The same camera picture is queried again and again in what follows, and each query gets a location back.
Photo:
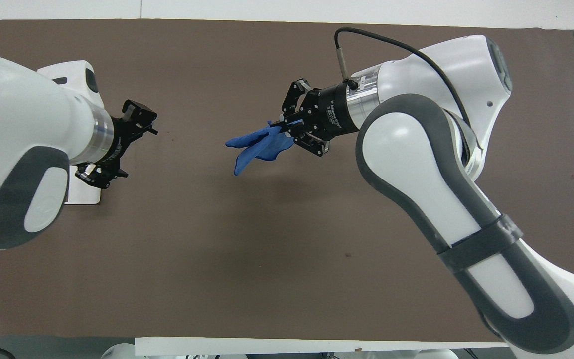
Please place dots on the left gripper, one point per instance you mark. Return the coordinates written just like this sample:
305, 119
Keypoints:
120, 135

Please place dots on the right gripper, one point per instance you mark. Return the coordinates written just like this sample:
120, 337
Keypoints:
329, 112

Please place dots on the blue towel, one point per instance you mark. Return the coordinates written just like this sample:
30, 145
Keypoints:
262, 142

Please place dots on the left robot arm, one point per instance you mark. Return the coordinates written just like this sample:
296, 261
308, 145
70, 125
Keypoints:
23, 124

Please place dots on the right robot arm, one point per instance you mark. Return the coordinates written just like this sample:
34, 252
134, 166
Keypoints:
416, 164

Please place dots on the white flat base plate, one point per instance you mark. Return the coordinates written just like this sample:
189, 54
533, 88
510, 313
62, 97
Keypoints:
85, 196

